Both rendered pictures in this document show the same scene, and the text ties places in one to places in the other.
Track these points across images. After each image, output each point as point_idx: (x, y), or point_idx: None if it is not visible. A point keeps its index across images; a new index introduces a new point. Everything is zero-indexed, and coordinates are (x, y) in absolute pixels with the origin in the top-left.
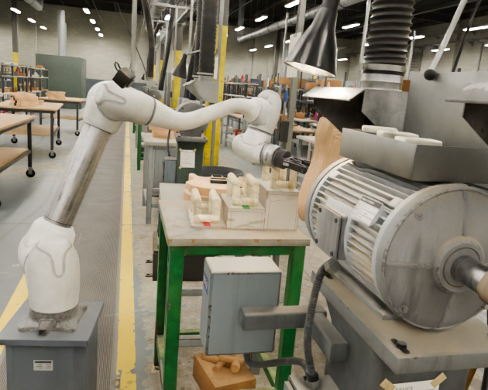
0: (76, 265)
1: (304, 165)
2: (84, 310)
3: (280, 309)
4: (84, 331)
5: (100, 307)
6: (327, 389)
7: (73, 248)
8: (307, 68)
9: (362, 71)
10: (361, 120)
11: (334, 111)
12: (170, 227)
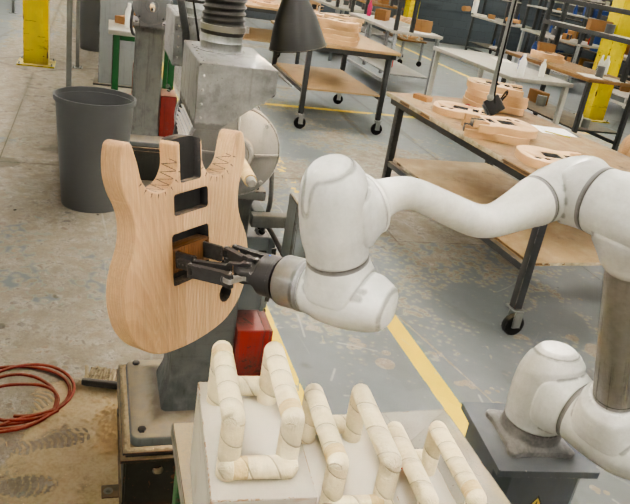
0: (520, 366)
1: (234, 249)
2: (506, 445)
3: (285, 214)
4: (476, 414)
5: (493, 457)
6: (250, 230)
7: (534, 356)
8: (297, 47)
9: (243, 35)
10: (202, 103)
11: (244, 98)
12: (467, 453)
